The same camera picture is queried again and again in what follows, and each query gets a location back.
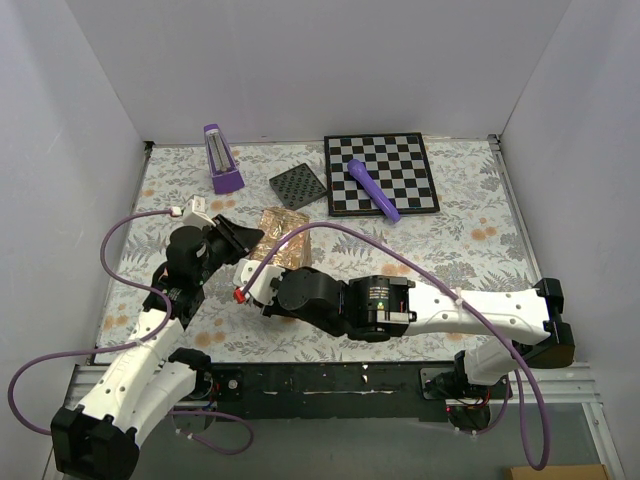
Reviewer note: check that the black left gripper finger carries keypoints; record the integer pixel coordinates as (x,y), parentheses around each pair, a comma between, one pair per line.
(231,254)
(232,233)

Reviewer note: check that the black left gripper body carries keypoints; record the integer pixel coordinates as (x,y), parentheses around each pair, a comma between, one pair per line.
(231,235)

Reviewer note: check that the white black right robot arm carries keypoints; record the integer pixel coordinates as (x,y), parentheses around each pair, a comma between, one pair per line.
(379,308)

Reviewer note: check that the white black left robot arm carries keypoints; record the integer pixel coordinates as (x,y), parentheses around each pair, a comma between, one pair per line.
(101,437)

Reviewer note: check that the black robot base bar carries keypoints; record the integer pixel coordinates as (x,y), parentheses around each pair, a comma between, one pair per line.
(329,390)

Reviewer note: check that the purple capped clear bottle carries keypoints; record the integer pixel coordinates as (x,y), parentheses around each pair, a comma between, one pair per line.
(225,175)

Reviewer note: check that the grey studded building plate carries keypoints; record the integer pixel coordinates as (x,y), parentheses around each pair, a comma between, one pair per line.
(297,187)

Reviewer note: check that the purple toy microphone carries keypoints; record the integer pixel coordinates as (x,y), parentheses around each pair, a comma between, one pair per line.
(358,171)

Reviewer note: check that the black white chessboard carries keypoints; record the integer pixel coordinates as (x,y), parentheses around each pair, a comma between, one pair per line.
(397,163)

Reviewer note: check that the brown cardboard boxes on floor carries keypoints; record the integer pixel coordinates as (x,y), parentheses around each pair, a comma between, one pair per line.
(563,472)

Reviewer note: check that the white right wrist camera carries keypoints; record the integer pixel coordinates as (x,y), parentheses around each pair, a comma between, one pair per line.
(252,287)

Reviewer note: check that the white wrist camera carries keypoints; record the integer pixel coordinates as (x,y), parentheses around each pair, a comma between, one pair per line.
(252,287)
(193,213)

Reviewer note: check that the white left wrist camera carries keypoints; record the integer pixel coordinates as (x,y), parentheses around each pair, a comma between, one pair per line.
(193,213)

